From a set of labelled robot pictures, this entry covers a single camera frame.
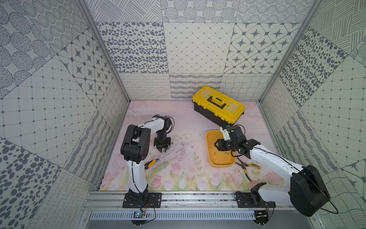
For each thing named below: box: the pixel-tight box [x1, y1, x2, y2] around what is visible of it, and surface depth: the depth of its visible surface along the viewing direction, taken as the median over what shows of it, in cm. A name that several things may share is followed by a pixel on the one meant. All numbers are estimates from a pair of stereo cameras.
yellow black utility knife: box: [144, 159, 156, 171], surface depth 87 cm
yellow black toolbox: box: [192, 85, 246, 127], surface depth 98 cm
